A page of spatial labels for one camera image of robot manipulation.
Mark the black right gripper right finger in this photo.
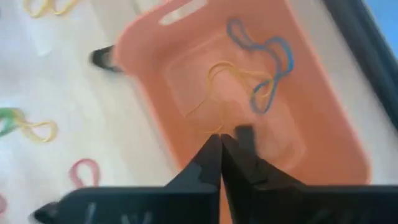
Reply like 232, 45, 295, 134
221, 134, 398, 224

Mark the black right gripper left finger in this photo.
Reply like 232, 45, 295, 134
58, 134, 222, 224

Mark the yellow rubber band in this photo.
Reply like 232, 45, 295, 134
186, 60, 276, 134
12, 108, 59, 143
23, 0, 81, 18

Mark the blue rubber band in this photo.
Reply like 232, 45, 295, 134
226, 18, 295, 114

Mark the orange plastic bin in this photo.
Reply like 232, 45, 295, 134
113, 0, 373, 224

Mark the red rubber band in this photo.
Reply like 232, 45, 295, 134
0, 157, 101, 216

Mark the green rubber band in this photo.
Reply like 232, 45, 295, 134
0, 107, 19, 138

